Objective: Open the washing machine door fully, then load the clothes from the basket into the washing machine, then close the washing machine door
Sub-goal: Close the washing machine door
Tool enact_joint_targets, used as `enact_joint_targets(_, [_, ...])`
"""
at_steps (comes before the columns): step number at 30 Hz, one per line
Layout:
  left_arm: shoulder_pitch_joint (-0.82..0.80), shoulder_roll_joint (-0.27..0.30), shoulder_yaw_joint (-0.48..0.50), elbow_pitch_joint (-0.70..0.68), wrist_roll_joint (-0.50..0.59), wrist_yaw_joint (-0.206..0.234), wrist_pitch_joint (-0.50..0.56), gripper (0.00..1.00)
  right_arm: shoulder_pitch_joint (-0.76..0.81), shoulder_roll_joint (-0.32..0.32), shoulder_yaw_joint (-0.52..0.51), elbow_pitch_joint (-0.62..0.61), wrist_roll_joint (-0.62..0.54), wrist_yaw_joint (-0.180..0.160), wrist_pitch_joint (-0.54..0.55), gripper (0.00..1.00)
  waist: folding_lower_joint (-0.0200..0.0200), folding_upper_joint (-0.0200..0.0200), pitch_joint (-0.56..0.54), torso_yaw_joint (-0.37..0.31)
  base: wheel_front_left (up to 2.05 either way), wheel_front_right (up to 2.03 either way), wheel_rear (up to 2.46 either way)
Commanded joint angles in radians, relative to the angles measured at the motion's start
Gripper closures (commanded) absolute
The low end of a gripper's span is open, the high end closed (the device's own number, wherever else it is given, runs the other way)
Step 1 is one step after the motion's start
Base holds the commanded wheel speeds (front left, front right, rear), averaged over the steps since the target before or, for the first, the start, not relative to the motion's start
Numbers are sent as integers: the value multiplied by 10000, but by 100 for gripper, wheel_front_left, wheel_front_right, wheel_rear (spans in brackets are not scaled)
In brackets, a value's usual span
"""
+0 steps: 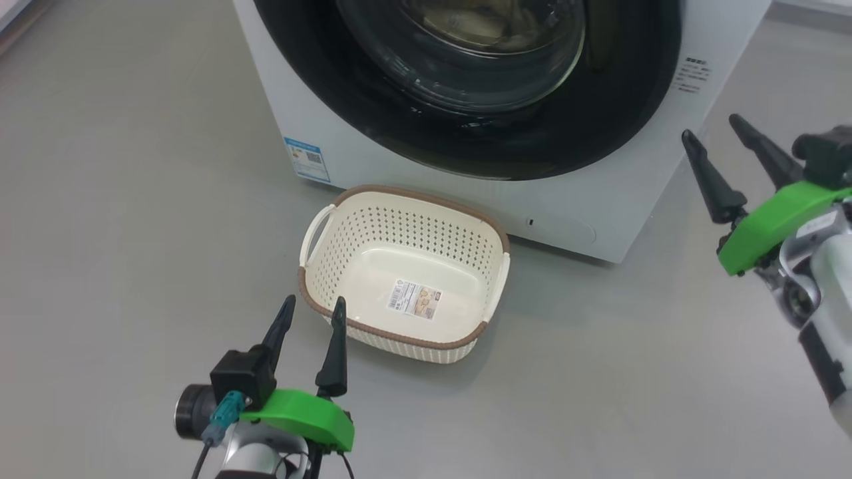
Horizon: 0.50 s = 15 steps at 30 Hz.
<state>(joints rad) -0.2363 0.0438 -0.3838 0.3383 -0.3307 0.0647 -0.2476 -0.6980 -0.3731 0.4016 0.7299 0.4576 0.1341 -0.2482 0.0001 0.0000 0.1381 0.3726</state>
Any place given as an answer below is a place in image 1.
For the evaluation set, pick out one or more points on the washing machine glass door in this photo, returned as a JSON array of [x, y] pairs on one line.
[[599, 120]]

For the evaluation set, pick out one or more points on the basket product label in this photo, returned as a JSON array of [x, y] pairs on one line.
[[414, 299]]

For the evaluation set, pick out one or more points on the cream perforated laundry basket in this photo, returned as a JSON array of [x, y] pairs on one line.
[[346, 239]]

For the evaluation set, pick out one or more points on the blue energy label sticker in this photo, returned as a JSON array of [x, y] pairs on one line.
[[307, 159]]

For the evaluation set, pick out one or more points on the white front-load washing machine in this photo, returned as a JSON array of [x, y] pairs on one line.
[[359, 159]]

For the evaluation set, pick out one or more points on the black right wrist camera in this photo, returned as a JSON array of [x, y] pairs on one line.
[[829, 156]]

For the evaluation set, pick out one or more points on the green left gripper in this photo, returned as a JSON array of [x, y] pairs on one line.
[[306, 416]]

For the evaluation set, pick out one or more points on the oval filter cover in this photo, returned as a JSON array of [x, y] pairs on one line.
[[562, 229]]

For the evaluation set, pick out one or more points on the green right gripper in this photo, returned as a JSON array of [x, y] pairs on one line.
[[772, 226]]

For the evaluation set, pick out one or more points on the printed warning text sticker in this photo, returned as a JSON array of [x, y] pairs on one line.
[[692, 74]]

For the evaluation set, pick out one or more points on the cream garment with blue cuffs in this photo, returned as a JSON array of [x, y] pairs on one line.
[[472, 23]]

